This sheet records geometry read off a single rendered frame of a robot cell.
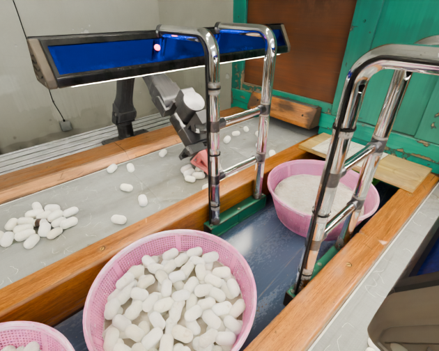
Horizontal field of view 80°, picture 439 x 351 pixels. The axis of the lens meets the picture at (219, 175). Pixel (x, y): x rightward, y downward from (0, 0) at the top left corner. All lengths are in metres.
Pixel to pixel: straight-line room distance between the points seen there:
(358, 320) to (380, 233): 0.20
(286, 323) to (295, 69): 0.84
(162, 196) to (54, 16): 2.19
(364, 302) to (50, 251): 0.58
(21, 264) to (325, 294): 0.55
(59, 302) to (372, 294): 0.53
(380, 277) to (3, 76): 2.60
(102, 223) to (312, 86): 0.79
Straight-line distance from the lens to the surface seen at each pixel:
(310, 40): 1.02
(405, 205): 0.74
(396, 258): 0.63
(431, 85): 0.90
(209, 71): 0.47
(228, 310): 0.47
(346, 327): 0.50
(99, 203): 0.72
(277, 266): 0.62
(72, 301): 0.58
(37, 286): 0.55
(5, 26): 2.64
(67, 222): 0.66
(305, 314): 0.46
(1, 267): 0.66
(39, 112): 2.75
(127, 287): 0.52
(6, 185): 0.87
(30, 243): 0.66
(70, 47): 0.53
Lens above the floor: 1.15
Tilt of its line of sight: 33 degrees down
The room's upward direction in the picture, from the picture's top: straight up
